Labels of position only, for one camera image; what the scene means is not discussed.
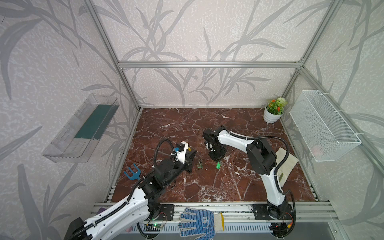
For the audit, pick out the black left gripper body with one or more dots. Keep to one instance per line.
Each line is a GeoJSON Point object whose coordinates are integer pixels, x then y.
{"type": "Point", "coordinates": [189, 162]}

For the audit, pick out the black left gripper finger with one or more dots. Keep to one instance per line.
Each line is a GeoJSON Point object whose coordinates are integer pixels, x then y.
{"type": "Point", "coordinates": [191, 155]}
{"type": "Point", "coordinates": [188, 166]}

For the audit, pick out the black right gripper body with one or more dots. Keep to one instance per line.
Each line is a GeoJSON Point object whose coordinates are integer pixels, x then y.
{"type": "Point", "coordinates": [217, 153]}

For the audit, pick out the metal keyring with green tags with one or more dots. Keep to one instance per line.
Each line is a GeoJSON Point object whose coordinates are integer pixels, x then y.
{"type": "Point", "coordinates": [200, 165]}

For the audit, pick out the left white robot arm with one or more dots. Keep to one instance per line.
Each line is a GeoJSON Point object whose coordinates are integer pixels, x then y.
{"type": "Point", "coordinates": [142, 203]}

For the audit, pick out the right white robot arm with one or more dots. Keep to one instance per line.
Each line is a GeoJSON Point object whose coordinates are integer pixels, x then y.
{"type": "Point", "coordinates": [262, 158]}

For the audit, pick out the blue plastic fork tool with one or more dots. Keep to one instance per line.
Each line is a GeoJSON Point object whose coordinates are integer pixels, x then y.
{"type": "Point", "coordinates": [133, 173]}

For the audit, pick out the blue white work glove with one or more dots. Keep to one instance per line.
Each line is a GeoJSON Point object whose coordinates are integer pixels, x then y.
{"type": "Point", "coordinates": [202, 224]}

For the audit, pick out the green circuit board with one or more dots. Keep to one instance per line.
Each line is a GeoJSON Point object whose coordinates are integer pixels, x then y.
{"type": "Point", "coordinates": [154, 227]}

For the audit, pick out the potted plant white pot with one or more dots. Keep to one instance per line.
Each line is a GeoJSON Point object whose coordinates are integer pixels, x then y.
{"type": "Point", "coordinates": [274, 110]}

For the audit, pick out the beige sponge pad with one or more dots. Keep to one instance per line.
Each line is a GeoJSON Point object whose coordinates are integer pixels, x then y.
{"type": "Point", "coordinates": [287, 167]}

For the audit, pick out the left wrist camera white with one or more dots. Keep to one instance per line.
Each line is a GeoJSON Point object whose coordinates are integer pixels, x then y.
{"type": "Point", "coordinates": [180, 152]}

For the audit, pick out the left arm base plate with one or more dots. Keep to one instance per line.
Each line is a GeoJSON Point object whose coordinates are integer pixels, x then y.
{"type": "Point", "coordinates": [164, 213]}

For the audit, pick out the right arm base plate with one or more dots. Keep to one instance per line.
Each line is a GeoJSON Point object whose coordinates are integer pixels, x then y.
{"type": "Point", "coordinates": [263, 212]}

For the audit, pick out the clear plastic wall shelf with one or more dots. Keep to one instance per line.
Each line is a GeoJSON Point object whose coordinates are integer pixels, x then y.
{"type": "Point", "coordinates": [79, 137]}

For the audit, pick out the white wire mesh basket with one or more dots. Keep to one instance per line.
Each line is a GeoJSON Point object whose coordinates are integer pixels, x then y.
{"type": "Point", "coordinates": [326, 133]}

